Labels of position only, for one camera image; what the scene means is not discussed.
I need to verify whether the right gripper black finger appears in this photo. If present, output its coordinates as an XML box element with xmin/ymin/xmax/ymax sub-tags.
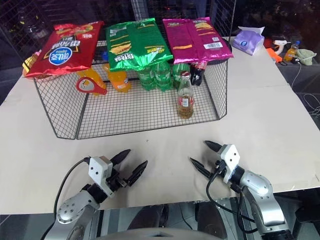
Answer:
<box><xmin>203</xmin><ymin>140</ymin><xmax>223</xmax><ymax>154</ymax></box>
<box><xmin>188</xmin><ymin>157</ymin><xmax>217</xmax><ymax>179</ymax></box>

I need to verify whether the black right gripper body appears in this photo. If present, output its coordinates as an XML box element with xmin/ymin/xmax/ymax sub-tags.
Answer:
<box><xmin>211</xmin><ymin>152</ymin><xmax>228</xmax><ymax>180</ymax></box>

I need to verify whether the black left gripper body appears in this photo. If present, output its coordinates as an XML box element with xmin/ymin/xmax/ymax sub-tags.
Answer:
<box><xmin>105</xmin><ymin>164</ymin><xmax>131</xmax><ymax>193</ymax></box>

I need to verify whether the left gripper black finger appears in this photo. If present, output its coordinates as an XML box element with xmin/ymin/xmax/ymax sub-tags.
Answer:
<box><xmin>124</xmin><ymin>160</ymin><xmax>149</xmax><ymax>188</ymax></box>
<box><xmin>111</xmin><ymin>149</ymin><xmax>132</xmax><ymax>167</ymax></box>

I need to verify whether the clear glass tea bottle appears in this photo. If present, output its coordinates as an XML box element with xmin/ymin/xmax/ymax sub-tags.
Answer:
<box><xmin>176</xmin><ymin>70</ymin><xmax>196</xmax><ymax>120</ymax></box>

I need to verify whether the dark cola bottle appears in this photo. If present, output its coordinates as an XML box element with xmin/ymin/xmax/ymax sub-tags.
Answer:
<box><xmin>189</xmin><ymin>61</ymin><xmax>209</xmax><ymax>87</ymax></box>

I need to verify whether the orange soda bottle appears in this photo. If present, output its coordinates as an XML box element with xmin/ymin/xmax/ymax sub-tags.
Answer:
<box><xmin>76</xmin><ymin>68</ymin><xmax>107</xmax><ymax>96</ymax></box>
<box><xmin>102</xmin><ymin>63</ymin><xmax>132</xmax><ymax>94</ymax></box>

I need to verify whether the green soda bottle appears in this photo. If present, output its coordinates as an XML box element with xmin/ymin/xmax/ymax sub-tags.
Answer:
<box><xmin>153</xmin><ymin>60</ymin><xmax>174</xmax><ymax>92</ymax></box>
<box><xmin>171</xmin><ymin>62</ymin><xmax>191</xmax><ymax>89</ymax></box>
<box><xmin>137</xmin><ymin>66</ymin><xmax>157</xmax><ymax>91</ymax></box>

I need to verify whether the small orange drink bottle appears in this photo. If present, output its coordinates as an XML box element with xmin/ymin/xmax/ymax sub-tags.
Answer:
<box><xmin>283</xmin><ymin>40</ymin><xmax>300</xmax><ymax>63</ymax></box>

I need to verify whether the grey robot torso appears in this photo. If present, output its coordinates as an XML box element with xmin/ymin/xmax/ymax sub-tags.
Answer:
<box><xmin>94</xmin><ymin>225</ymin><xmax>226</xmax><ymax>240</ymax></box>

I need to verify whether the magenta chip bag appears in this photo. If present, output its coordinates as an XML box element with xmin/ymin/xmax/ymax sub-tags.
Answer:
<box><xmin>162</xmin><ymin>16</ymin><xmax>234</xmax><ymax>65</ymax></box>

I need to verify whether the orange plastic object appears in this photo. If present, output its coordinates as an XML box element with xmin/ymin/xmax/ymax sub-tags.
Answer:
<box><xmin>265</xmin><ymin>47</ymin><xmax>284</xmax><ymax>64</ymax></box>

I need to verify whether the purple tissue pack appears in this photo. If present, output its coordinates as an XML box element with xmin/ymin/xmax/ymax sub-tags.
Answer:
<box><xmin>229</xmin><ymin>25</ymin><xmax>266</xmax><ymax>57</ymax></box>

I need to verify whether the green chip bag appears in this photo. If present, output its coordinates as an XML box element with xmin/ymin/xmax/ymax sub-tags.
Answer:
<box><xmin>104</xmin><ymin>17</ymin><xmax>175</xmax><ymax>74</ymax></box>

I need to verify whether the red chip bag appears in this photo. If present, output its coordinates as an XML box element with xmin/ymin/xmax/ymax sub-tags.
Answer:
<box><xmin>22</xmin><ymin>20</ymin><xmax>105</xmax><ymax>79</ymax></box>

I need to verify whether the white glue gun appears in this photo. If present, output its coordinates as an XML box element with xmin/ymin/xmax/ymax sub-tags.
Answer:
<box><xmin>272</xmin><ymin>39</ymin><xmax>294</xmax><ymax>55</ymax></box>

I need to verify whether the green cloth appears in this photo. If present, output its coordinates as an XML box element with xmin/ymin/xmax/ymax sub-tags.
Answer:
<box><xmin>295</xmin><ymin>48</ymin><xmax>318</xmax><ymax>67</ymax></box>

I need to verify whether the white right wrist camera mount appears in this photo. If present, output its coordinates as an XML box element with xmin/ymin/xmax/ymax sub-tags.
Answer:
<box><xmin>219</xmin><ymin>143</ymin><xmax>242</xmax><ymax>184</ymax></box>

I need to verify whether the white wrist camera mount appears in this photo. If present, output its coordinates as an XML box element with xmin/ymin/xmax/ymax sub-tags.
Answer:
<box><xmin>219</xmin><ymin>143</ymin><xmax>242</xmax><ymax>184</ymax></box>
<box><xmin>88</xmin><ymin>155</ymin><xmax>115</xmax><ymax>199</ymax></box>

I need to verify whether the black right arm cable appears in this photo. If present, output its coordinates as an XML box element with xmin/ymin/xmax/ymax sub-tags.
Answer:
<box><xmin>205</xmin><ymin>162</ymin><xmax>260</xmax><ymax>232</ymax></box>

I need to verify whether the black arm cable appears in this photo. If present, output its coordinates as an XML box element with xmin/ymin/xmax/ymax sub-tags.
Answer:
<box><xmin>205</xmin><ymin>162</ymin><xmax>260</xmax><ymax>232</ymax></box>
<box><xmin>53</xmin><ymin>156</ymin><xmax>91</xmax><ymax>214</ymax></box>

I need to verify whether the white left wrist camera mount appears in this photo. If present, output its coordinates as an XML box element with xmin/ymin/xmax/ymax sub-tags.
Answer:
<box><xmin>88</xmin><ymin>155</ymin><xmax>115</xmax><ymax>199</ymax></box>

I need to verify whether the black wire mesh rack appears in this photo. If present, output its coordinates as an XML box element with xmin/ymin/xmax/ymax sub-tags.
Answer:
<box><xmin>31</xmin><ymin>37</ymin><xmax>230</xmax><ymax>141</ymax></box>

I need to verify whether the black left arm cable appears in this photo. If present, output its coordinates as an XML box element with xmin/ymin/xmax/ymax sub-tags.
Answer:
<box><xmin>53</xmin><ymin>156</ymin><xmax>91</xmax><ymax>214</ymax></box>

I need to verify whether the white cable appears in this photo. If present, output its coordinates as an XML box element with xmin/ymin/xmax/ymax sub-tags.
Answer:
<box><xmin>290</xmin><ymin>58</ymin><xmax>320</xmax><ymax>116</ymax></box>

